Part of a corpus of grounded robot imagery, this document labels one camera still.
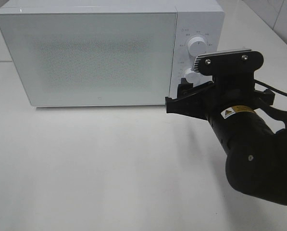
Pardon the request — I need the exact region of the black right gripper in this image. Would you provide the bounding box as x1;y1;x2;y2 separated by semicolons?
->
164;79;262;121

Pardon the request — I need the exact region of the white microwave door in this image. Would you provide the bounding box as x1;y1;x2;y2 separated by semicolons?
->
0;13;176;107

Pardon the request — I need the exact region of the white timer knob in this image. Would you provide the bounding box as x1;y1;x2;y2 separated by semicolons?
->
183;68;201;86

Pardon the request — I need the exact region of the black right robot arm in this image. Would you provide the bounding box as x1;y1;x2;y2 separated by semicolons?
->
165;80;287;205

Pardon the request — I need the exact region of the white upper power knob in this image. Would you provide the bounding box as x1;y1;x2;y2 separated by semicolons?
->
186;35;207;57

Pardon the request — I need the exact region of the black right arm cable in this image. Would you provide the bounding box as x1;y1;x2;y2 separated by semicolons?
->
253;80;287;133

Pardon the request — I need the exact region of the white microwave oven body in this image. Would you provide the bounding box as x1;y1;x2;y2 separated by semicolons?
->
0;0;225;98

